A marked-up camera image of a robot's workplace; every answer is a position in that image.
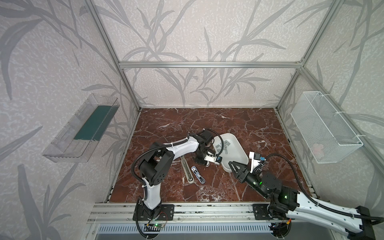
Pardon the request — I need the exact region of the small blue stapler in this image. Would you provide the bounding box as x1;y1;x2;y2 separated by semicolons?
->
191;166;206;184

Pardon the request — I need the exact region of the beige black long stapler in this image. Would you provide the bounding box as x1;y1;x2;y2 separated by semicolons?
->
181;156;194;184

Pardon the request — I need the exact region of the white oval tray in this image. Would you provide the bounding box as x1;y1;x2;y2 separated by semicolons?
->
220;133;249;173

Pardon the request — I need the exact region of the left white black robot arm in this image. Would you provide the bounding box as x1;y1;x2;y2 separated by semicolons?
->
131;129;224;212

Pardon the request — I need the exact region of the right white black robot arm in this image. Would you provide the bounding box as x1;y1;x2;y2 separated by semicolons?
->
229;153;384;240

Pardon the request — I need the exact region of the pink object in basket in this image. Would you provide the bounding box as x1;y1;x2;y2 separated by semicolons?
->
312;144;324;155

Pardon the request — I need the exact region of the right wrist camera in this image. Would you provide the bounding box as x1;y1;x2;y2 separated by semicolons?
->
249;152;266;174

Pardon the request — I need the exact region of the white wire mesh basket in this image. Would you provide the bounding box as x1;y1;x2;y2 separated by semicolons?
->
291;91;364;164

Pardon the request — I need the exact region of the clear plastic wall bin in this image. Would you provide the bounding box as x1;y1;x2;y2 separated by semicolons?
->
42;94;120;163

